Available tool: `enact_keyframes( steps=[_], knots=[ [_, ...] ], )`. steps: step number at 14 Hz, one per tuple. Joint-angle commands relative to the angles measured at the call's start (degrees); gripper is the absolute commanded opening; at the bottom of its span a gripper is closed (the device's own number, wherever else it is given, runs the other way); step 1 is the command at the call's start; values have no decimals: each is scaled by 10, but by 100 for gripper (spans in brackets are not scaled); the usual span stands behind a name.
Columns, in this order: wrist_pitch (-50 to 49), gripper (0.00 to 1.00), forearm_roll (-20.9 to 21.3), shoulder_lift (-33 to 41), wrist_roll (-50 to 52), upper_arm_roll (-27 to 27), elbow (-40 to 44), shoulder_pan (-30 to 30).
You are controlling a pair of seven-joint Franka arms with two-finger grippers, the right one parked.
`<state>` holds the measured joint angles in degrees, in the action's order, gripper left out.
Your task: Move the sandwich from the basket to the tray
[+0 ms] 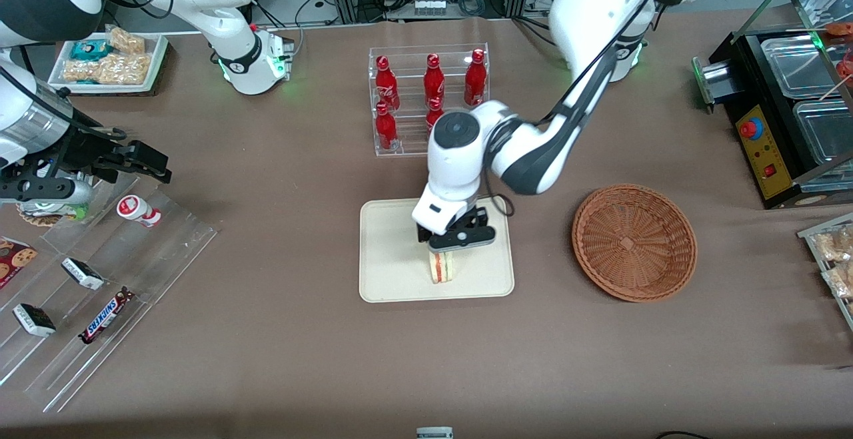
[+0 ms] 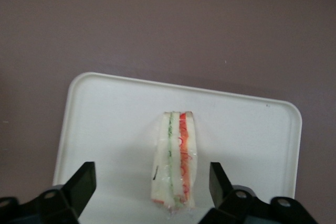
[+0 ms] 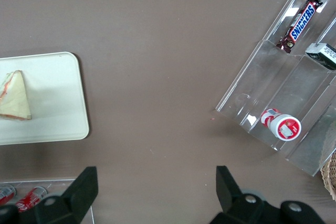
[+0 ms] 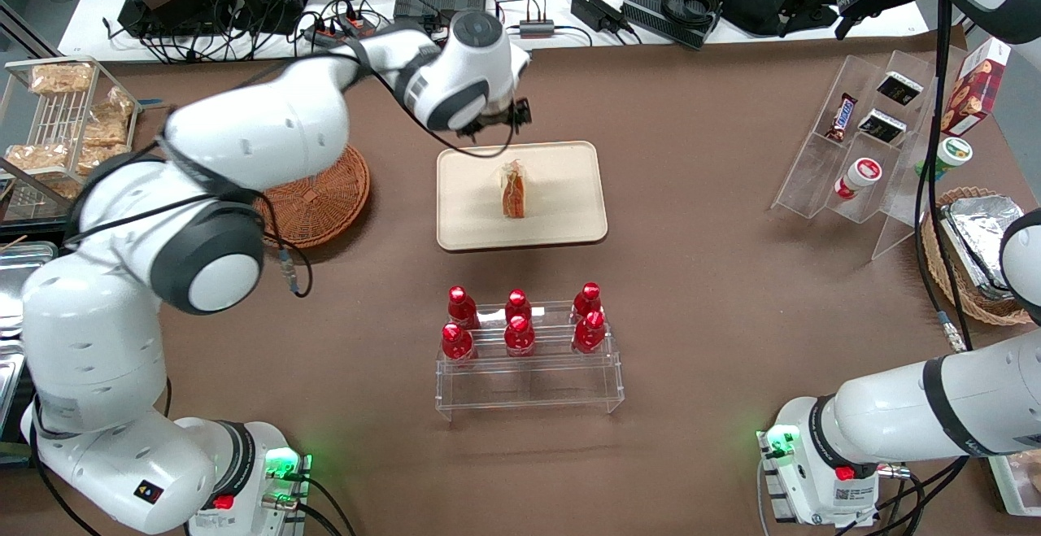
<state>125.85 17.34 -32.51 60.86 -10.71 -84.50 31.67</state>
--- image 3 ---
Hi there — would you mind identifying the triangular sandwich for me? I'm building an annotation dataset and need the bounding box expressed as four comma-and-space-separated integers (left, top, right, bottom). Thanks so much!
0, 70, 33, 122

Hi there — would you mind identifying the red white yogurt cup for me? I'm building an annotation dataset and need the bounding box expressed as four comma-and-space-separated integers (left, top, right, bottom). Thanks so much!
260, 107, 302, 142

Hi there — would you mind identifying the brown Snickers bar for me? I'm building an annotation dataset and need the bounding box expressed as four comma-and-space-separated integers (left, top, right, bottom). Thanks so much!
275, 0, 324, 55

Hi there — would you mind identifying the clear acrylic stepped display stand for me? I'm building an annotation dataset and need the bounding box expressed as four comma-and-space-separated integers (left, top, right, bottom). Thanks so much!
215, 0, 336, 178

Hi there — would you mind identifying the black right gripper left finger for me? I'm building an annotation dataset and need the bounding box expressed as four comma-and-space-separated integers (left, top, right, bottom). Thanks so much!
0, 166, 99, 224

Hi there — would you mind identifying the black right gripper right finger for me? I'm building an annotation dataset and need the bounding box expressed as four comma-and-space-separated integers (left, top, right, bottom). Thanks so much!
209, 165, 327, 224

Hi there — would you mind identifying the black white snack box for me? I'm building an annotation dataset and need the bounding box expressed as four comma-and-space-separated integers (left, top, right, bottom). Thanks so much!
304, 42, 336, 72

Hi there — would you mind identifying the red cola bottle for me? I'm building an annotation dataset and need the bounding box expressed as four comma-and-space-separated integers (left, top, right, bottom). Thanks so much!
15, 186, 48, 213
0, 184, 17, 207

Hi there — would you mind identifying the clear acrylic bottle rack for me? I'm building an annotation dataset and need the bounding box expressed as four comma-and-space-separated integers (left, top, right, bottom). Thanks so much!
0, 178, 95, 224

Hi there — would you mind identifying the cream rectangular plastic tray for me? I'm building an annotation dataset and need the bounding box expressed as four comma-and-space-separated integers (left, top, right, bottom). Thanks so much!
0, 51, 90, 146

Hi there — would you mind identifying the small light wicker basket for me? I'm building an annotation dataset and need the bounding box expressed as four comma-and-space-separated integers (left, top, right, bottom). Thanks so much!
320, 152, 336, 201

